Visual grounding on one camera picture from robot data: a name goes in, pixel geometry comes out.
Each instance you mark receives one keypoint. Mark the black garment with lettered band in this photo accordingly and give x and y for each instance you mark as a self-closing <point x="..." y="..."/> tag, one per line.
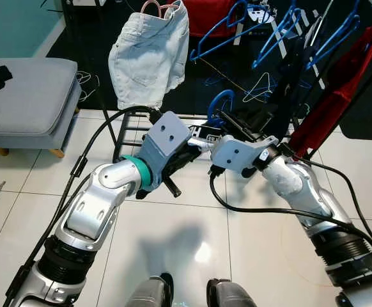
<point x="205" y="134"/>

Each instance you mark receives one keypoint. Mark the blue plastic hanger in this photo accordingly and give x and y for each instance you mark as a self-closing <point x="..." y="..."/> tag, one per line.
<point x="331" y="41"/>
<point x="210" y="107"/>
<point x="206" y="42"/>
<point x="274" y="41"/>

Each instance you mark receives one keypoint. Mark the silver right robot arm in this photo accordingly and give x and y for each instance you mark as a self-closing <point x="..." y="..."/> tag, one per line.
<point x="294" y="185"/>

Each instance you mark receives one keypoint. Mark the pink plastic hanger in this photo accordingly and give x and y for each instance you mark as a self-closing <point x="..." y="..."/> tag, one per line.
<point x="145" y="6"/>

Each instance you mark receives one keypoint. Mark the navy garment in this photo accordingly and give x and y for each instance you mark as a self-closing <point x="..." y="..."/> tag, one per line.
<point x="294" y="89"/>

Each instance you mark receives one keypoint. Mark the black metal clothes rack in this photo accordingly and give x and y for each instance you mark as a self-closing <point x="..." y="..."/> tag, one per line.
<point x="117" y="137"/>

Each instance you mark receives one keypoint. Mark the dark red garment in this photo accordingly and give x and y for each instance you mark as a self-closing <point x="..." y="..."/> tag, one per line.
<point x="333" y="102"/>

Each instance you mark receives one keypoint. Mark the light denim shorts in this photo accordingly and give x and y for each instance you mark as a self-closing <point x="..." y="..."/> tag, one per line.
<point x="147" y="57"/>

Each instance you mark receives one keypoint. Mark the red shirt with yellow print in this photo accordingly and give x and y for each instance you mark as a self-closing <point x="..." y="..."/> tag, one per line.
<point x="205" y="16"/>

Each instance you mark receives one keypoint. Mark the grey robot left leg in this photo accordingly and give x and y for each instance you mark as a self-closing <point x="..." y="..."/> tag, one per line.
<point x="147" y="294"/>

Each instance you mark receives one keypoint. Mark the grey robot leg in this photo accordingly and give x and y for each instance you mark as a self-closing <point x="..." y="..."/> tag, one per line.
<point x="147" y="294"/>
<point x="231" y="295"/>

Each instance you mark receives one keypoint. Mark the grey robot right leg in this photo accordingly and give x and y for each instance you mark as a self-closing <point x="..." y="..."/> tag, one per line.
<point x="231" y="295"/>

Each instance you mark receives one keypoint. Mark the grey upholstered bench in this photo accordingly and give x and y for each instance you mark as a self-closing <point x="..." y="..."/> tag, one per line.
<point x="26" y="102"/>

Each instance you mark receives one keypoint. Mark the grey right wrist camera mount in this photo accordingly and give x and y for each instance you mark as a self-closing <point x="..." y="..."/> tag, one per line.
<point x="237" y="153"/>

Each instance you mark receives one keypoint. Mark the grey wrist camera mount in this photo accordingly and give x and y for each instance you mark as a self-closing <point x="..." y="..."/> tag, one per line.
<point x="163" y="137"/>
<point x="237" y="153"/>

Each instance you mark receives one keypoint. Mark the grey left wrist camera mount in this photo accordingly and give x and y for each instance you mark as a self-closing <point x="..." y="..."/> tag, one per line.
<point x="163" y="137"/>

